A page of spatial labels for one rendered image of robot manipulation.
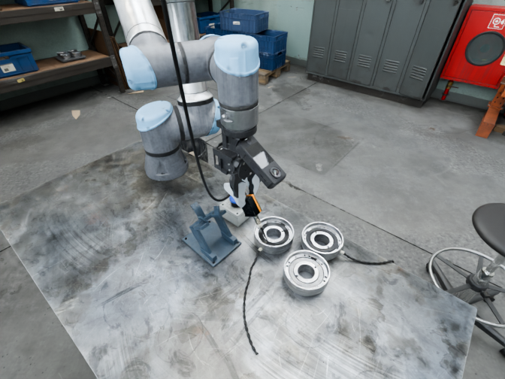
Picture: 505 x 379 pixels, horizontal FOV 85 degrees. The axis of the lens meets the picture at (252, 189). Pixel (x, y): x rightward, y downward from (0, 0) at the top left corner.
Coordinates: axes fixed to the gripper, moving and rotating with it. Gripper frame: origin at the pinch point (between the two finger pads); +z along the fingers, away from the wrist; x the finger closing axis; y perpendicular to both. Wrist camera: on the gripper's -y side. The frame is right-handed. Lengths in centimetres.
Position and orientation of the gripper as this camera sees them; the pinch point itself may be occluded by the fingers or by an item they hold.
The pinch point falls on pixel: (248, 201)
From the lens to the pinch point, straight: 67.4
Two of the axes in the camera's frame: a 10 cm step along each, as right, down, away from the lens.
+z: 0.0, 7.6, 6.5
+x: -6.8, 4.8, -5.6
